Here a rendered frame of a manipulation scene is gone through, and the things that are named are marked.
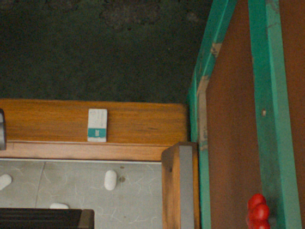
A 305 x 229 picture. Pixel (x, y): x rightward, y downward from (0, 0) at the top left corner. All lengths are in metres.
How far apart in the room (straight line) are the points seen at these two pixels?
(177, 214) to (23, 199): 0.30
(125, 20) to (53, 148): 1.12
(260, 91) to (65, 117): 0.55
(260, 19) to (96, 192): 0.54
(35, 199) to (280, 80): 0.61
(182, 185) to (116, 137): 0.19
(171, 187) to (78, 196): 0.19
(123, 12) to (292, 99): 1.63
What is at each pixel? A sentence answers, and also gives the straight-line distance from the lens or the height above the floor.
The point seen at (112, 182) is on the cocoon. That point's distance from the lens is 0.93.
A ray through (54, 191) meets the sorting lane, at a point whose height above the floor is 0.74.
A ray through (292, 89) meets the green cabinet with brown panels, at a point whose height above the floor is 1.28.
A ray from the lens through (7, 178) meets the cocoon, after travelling 0.96.
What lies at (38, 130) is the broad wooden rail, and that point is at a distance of 0.97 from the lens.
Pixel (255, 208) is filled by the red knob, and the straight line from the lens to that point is 0.42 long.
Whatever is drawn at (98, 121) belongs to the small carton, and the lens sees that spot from 0.95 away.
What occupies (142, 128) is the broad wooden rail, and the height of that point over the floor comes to 0.76.
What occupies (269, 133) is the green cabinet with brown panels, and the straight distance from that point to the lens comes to 0.45.
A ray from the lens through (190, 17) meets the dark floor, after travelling 2.04.
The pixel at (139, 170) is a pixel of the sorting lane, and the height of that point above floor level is 0.74.
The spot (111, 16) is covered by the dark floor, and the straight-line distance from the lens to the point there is 2.02.
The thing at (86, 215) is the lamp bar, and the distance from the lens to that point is 0.59.
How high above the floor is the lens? 1.65
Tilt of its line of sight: 68 degrees down
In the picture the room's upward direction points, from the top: 7 degrees clockwise
